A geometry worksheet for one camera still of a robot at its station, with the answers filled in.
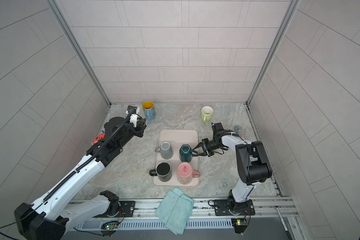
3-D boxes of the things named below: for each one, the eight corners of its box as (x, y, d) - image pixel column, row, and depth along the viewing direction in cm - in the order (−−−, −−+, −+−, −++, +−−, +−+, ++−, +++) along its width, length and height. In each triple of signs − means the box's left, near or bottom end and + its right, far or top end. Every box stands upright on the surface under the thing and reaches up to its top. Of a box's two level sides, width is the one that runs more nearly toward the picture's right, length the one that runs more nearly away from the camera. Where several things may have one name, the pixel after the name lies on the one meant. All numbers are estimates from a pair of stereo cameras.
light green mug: (201, 125, 105) (202, 117, 98) (200, 114, 112) (201, 105, 105) (212, 125, 105) (214, 117, 98) (210, 114, 112) (212, 105, 105)
